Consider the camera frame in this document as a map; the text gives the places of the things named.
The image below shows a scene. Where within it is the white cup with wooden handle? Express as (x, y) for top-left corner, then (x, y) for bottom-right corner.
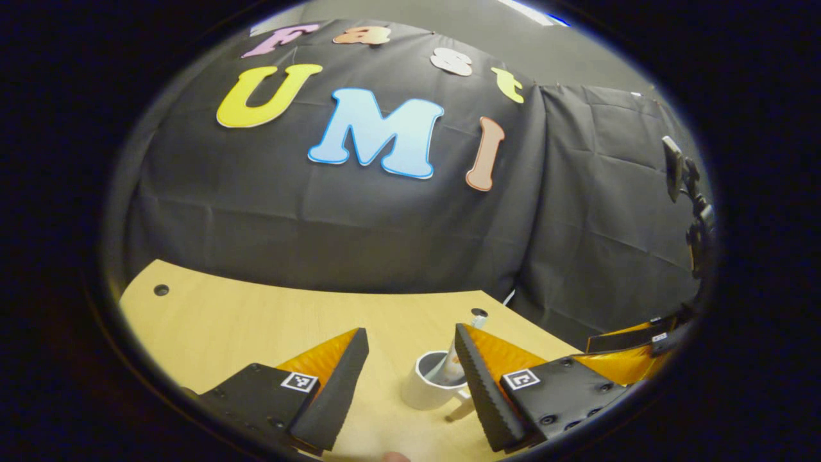
(402, 350), (478, 423)

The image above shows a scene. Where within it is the wooden desktop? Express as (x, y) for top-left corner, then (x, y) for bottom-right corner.
(119, 259), (584, 462)

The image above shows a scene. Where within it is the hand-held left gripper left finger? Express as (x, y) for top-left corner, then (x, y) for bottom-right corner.
(183, 327), (370, 453)

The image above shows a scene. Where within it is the black backdrop cloth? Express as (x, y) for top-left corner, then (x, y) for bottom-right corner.
(106, 16), (716, 350)

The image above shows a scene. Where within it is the ceiling light panel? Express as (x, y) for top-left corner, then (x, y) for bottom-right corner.
(497, 0), (571, 28)

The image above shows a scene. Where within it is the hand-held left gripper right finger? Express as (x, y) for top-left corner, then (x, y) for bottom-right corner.
(454, 323), (642, 453)

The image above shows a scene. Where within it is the white toothpaste tube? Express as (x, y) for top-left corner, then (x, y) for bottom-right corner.
(428, 313), (488, 387)

